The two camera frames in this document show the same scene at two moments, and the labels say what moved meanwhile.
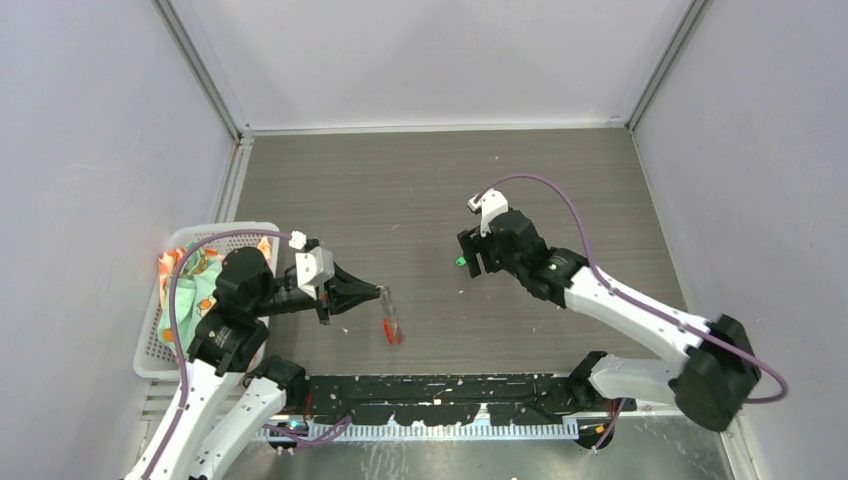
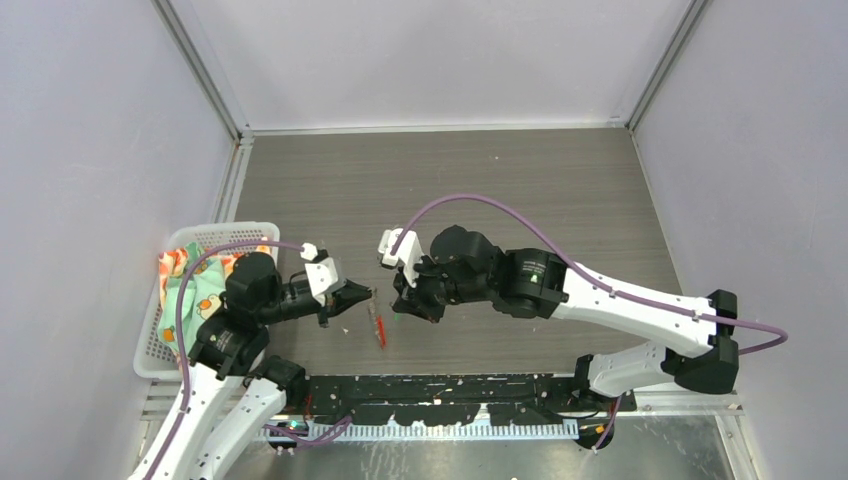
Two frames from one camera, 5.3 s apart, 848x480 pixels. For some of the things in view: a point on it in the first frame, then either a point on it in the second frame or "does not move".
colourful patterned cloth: (197, 277) does not move
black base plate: (518, 399) does not move
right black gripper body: (494, 257) to (434, 291)
